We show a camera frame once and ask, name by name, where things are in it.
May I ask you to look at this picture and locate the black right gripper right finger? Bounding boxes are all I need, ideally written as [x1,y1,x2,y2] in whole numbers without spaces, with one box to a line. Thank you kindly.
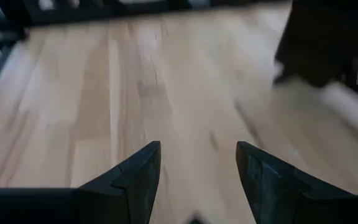
[235,141,358,224]

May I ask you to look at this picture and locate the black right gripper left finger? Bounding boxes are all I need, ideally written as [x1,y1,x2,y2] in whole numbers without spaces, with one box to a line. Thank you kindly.
[0,140,162,224]

